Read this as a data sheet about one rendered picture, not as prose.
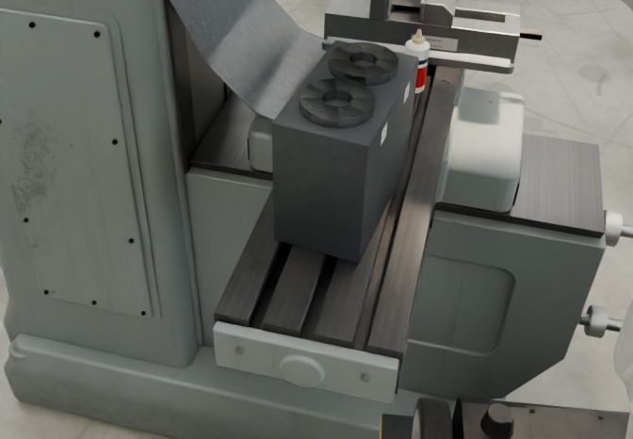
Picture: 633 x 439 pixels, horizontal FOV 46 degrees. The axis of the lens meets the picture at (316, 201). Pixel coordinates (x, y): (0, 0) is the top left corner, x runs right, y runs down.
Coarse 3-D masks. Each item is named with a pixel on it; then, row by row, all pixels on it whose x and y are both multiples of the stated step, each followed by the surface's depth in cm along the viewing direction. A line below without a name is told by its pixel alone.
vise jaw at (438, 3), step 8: (424, 0) 130; (432, 0) 130; (440, 0) 130; (448, 0) 132; (456, 0) 134; (424, 8) 130; (432, 8) 130; (440, 8) 129; (448, 8) 130; (424, 16) 131; (432, 16) 130; (440, 16) 130; (448, 16) 130; (440, 24) 131; (448, 24) 131
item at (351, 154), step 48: (336, 48) 98; (384, 48) 98; (336, 96) 91; (384, 96) 92; (288, 144) 88; (336, 144) 85; (384, 144) 92; (288, 192) 93; (336, 192) 90; (384, 192) 100; (288, 240) 98; (336, 240) 95
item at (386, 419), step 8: (384, 416) 142; (392, 416) 142; (400, 416) 142; (408, 416) 142; (384, 424) 141; (392, 424) 141; (400, 424) 141; (408, 424) 141; (384, 432) 139; (392, 432) 139; (400, 432) 139; (408, 432) 140
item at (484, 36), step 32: (352, 0) 139; (384, 0) 131; (352, 32) 136; (384, 32) 135; (448, 32) 132; (480, 32) 131; (512, 32) 130; (448, 64) 134; (480, 64) 133; (512, 64) 133
